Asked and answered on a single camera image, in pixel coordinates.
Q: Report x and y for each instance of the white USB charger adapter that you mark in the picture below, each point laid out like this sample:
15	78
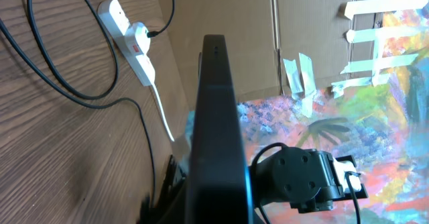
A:
136	39

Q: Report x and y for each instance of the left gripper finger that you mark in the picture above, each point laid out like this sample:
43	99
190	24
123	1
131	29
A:
170	208

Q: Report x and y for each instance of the colourful painted backdrop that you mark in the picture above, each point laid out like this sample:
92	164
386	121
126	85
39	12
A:
379	117

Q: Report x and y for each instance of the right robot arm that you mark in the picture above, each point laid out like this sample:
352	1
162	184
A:
309	180

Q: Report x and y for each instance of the white power strip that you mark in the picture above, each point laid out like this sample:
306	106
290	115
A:
117	23

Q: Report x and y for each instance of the pale masking tape strips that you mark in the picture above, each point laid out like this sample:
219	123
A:
318	38

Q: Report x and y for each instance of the Samsung Galaxy smartphone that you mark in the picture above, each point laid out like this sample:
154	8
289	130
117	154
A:
218	183

